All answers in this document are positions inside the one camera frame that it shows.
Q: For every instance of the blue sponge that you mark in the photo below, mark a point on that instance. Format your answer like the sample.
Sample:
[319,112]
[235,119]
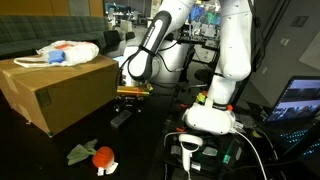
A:
[56,56]

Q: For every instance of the white VR controller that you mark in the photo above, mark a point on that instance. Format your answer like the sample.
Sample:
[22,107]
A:
[189,144]

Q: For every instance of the green cloth toy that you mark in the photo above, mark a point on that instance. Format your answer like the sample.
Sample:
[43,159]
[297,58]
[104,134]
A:
[82,152]

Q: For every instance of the open laptop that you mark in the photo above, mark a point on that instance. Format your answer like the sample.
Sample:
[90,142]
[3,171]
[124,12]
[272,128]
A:
[291,122]

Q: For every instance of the red ball toy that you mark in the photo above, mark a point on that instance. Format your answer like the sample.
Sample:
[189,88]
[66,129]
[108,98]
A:
[103,158]

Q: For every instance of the green plaid sofa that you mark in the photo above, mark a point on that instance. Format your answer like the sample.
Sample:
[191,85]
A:
[23,35]

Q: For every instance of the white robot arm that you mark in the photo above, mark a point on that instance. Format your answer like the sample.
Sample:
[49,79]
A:
[234,46]

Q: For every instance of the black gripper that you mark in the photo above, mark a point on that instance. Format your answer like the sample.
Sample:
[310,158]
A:
[132,96]

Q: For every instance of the black rectangular sponge block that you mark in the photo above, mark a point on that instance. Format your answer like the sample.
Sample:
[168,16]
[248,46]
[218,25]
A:
[117,121]

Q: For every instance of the white plastic shopping bag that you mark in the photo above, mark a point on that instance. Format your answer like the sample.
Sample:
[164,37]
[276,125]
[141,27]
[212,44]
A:
[76,52]

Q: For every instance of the large cardboard box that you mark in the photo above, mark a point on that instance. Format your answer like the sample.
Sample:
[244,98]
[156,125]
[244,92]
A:
[55,98]

